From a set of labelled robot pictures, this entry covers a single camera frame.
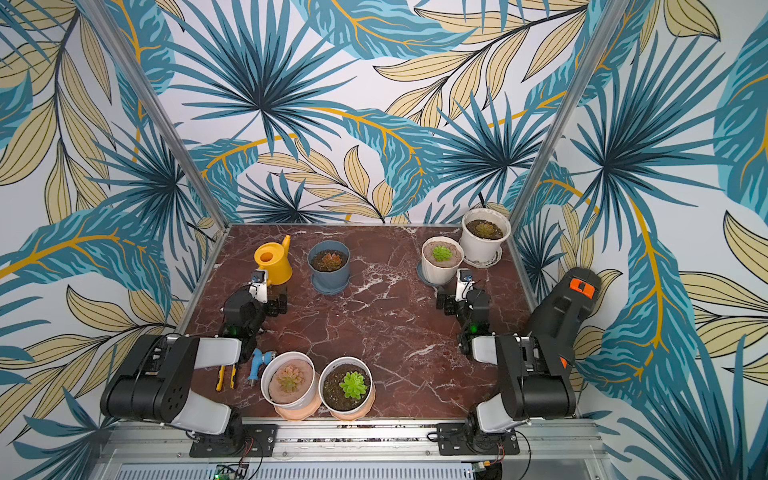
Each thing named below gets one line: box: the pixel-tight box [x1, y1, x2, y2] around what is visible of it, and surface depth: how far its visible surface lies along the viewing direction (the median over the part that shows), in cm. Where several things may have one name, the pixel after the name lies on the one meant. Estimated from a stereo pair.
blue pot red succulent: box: [308, 240, 351, 295], surface depth 99 cm
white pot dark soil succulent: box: [318, 356, 376, 421], surface depth 75 cm
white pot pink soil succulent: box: [260, 351, 322, 421], surface depth 75 cm
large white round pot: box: [460, 208, 511, 268], surface depth 108 cm
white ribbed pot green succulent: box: [421, 236, 465, 285], surface depth 99 cm
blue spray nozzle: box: [248, 348, 276, 387], surface depth 85 cm
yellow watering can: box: [254, 235, 293, 286], surface depth 97 cm
